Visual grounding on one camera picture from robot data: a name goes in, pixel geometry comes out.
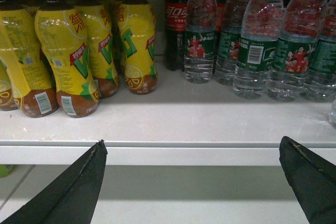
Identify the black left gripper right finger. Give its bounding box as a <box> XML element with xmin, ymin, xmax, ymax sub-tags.
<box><xmin>279</xmin><ymin>136</ymin><xmax>335</xmax><ymax>223</ymax></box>

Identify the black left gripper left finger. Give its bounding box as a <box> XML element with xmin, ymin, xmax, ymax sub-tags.
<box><xmin>2</xmin><ymin>140</ymin><xmax>108</xmax><ymax>223</ymax></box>

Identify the clear water bottle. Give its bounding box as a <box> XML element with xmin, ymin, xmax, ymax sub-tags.
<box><xmin>328</xmin><ymin>100</ymin><xmax>336</xmax><ymax>129</ymax></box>

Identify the water bottle right rear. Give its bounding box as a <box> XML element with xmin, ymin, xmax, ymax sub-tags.
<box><xmin>303</xmin><ymin>0</ymin><xmax>335</xmax><ymax>102</ymax></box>

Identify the lemon tea bottle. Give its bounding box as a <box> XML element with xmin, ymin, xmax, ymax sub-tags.
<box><xmin>117</xmin><ymin>0</ymin><xmax>158</xmax><ymax>95</ymax></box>
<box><xmin>35</xmin><ymin>0</ymin><xmax>99</xmax><ymax>118</ymax></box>
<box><xmin>1</xmin><ymin>0</ymin><xmax>58</xmax><ymax>118</ymax></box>
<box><xmin>75</xmin><ymin>0</ymin><xmax>119</xmax><ymax>99</ymax></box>

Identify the water bottle team label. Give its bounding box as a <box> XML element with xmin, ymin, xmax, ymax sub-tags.
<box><xmin>267</xmin><ymin>0</ymin><xmax>328</xmax><ymax>101</ymax></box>

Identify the water bottle barcode label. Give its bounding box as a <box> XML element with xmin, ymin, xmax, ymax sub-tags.
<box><xmin>233</xmin><ymin>0</ymin><xmax>284</xmax><ymax>100</ymax></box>

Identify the water bottle far left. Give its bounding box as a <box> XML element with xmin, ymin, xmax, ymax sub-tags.
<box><xmin>184</xmin><ymin>0</ymin><xmax>217</xmax><ymax>84</ymax></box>

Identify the cola bottle behind water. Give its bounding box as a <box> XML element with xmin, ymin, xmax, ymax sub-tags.
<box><xmin>164</xmin><ymin>0</ymin><xmax>188</xmax><ymax>71</ymax></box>

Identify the lemon tea bottle front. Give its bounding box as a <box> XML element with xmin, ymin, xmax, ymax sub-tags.
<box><xmin>35</xmin><ymin>0</ymin><xmax>99</xmax><ymax>118</ymax></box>

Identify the lemon tea bottle rightmost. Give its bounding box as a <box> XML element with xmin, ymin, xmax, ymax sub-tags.
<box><xmin>117</xmin><ymin>0</ymin><xmax>158</xmax><ymax>95</ymax></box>

